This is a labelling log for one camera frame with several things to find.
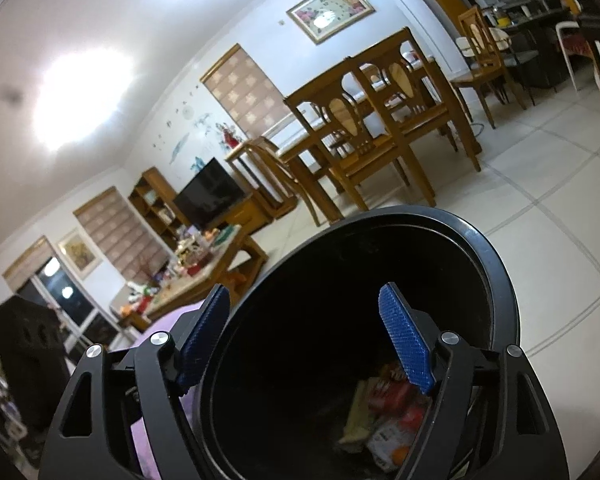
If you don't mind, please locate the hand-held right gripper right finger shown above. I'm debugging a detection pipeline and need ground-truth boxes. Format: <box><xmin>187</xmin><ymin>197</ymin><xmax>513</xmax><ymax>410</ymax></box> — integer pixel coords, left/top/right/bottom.
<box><xmin>377</xmin><ymin>282</ymin><xmax>571</xmax><ymax>480</ymax></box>

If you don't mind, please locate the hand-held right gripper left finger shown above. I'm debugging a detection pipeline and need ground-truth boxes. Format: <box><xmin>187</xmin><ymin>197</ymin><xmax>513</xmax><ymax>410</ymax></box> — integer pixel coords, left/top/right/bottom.
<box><xmin>37</xmin><ymin>284</ymin><xmax>231</xmax><ymax>480</ymax></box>

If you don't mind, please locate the red snack packet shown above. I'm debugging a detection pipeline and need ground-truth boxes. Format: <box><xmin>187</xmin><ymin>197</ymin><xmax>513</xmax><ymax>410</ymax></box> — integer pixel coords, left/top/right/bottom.
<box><xmin>367</xmin><ymin>362</ymin><xmax>431</xmax><ymax>428</ymax></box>

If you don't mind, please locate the yellow printed plastic packet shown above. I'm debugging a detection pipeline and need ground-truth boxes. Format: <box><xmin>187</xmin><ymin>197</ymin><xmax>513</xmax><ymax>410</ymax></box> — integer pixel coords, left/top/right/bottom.
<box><xmin>337</xmin><ymin>380</ymin><xmax>381</xmax><ymax>446</ymax></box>

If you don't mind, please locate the black trash bin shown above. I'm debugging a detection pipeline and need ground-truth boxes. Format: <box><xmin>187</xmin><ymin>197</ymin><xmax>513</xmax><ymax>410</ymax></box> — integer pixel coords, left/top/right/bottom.
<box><xmin>187</xmin><ymin>205</ymin><xmax>523</xmax><ymax>480</ymax></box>

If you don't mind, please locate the white printed mailer bag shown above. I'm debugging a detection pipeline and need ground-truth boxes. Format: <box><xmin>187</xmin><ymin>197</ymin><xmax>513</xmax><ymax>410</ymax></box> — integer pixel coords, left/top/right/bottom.
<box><xmin>365</xmin><ymin>417</ymin><xmax>416</xmax><ymax>471</ymax></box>

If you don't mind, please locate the wooden coffee table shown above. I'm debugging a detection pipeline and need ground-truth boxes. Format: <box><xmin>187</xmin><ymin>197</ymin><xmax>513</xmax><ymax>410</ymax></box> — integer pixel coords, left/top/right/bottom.
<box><xmin>109</xmin><ymin>224</ymin><xmax>270</xmax><ymax>333</ymax></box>

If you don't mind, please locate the glass balcony door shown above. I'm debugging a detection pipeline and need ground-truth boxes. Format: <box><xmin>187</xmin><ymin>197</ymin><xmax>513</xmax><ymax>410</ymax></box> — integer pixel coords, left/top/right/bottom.
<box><xmin>17</xmin><ymin>257</ymin><xmax>121</xmax><ymax>356</ymax></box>

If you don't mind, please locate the beige patterned roller blind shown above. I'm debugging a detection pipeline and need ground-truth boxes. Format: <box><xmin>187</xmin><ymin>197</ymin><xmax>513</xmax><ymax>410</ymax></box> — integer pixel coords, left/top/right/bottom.
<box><xmin>200</xmin><ymin>44</ymin><xmax>291</xmax><ymax>138</ymax></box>
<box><xmin>74</xmin><ymin>186</ymin><xmax>166</xmax><ymax>286</ymax></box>
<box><xmin>2</xmin><ymin>236</ymin><xmax>56</xmax><ymax>293</ymax></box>

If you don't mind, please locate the wooden television cabinet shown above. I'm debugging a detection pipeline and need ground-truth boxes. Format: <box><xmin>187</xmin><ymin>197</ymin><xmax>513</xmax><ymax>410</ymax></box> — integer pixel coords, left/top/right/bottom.
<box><xmin>220</xmin><ymin>195</ymin><xmax>273</xmax><ymax>233</ymax></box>

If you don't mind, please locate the framed sunflower painting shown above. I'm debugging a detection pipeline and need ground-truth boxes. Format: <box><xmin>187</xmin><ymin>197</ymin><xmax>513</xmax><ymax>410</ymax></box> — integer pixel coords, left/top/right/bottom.
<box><xmin>57</xmin><ymin>227</ymin><xmax>101</xmax><ymax>277</ymax></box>

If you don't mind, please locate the black television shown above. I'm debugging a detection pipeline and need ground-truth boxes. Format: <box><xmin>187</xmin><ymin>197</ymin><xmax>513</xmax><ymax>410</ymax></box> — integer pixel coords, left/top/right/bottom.
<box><xmin>172</xmin><ymin>156</ymin><xmax>247</xmax><ymax>233</ymax></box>

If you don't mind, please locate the wooden bookshelf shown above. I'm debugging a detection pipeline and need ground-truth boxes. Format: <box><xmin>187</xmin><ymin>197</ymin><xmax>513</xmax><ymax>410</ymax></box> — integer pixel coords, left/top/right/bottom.
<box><xmin>128</xmin><ymin>167</ymin><xmax>191</xmax><ymax>251</ymax></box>

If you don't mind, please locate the wooden dining chair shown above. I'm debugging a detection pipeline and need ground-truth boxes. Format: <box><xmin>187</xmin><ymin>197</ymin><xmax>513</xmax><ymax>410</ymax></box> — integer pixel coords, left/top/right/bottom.
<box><xmin>240</xmin><ymin>136</ymin><xmax>328</xmax><ymax>228</ymax></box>
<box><xmin>347</xmin><ymin>27</ymin><xmax>483</xmax><ymax>173</ymax></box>
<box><xmin>284</xmin><ymin>57</ymin><xmax>437</xmax><ymax>211</ymax></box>
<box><xmin>452</xmin><ymin>5</ymin><xmax>528</xmax><ymax>130</ymax></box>

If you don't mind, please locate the tall wooden plant stand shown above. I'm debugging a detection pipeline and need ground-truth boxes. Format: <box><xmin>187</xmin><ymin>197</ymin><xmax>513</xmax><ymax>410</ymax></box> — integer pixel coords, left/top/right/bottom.
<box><xmin>225</xmin><ymin>141</ymin><xmax>261</xmax><ymax>196</ymax></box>

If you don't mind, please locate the wooden dining table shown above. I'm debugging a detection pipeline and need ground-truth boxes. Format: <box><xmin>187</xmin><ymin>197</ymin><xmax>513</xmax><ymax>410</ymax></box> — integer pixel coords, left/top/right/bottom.
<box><xmin>267</xmin><ymin>55</ymin><xmax>483</xmax><ymax>176</ymax></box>

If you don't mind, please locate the bright ceiling light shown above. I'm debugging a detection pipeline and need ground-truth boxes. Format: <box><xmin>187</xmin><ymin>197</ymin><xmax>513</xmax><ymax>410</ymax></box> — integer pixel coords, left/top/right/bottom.
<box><xmin>32</xmin><ymin>45</ymin><xmax>136</xmax><ymax>153</ymax></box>

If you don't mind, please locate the black table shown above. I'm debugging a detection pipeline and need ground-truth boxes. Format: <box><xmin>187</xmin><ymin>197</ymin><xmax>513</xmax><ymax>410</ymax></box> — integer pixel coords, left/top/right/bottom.
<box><xmin>505</xmin><ymin>15</ymin><xmax>581</xmax><ymax>93</ymax></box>

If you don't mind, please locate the white standing air conditioner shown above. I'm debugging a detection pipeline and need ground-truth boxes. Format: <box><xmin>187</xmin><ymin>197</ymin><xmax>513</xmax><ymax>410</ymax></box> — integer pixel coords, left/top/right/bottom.
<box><xmin>382</xmin><ymin>0</ymin><xmax>461</xmax><ymax>81</ymax></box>

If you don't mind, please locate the framed floral picture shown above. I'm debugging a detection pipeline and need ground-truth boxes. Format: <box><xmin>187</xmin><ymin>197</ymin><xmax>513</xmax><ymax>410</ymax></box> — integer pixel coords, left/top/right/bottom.
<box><xmin>286</xmin><ymin>0</ymin><xmax>376</xmax><ymax>45</ymax></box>

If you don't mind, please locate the white chair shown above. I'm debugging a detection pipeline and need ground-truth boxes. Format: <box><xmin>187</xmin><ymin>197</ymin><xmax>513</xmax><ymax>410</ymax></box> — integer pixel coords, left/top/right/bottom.
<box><xmin>555</xmin><ymin>20</ymin><xmax>598</xmax><ymax>93</ymax></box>

